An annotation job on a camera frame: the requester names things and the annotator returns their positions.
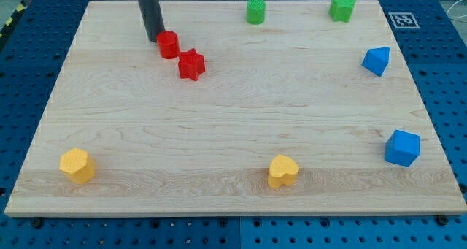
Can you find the red star block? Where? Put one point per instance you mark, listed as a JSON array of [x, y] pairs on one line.
[[191, 64]]

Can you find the light wooden board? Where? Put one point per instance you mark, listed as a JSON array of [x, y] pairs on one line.
[[293, 85]]

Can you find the yellow heart block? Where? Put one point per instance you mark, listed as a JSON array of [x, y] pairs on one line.
[[283, 170]]

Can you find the red cylinder block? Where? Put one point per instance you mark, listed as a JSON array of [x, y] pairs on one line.
[[168, 44]]

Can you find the green cylinder block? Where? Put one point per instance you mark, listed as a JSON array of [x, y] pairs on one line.
[[256, 10]]

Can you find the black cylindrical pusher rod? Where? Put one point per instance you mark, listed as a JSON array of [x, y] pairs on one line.
[[152, 18]]

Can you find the green star block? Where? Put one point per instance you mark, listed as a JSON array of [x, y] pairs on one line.
[[341, 10]]

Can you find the blue triangular prism block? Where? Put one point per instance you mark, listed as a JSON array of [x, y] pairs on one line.
[[376, 60]]

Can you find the yellow hexagon block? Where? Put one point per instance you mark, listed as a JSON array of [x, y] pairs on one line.
[[78, 166]]

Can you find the blue cube block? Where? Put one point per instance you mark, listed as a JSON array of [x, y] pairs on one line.
[[402, 148]]

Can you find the white fiducial marker tag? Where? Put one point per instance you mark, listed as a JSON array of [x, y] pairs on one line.
[[403, 20]]

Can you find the black bolt front left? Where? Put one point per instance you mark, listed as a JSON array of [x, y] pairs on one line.
[[37, 223]]

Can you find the black bolt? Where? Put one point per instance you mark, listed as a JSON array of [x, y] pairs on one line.
[[37, 223], [442, 220]]

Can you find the black bolt front right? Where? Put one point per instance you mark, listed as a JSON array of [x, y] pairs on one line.
[[442, 220]]

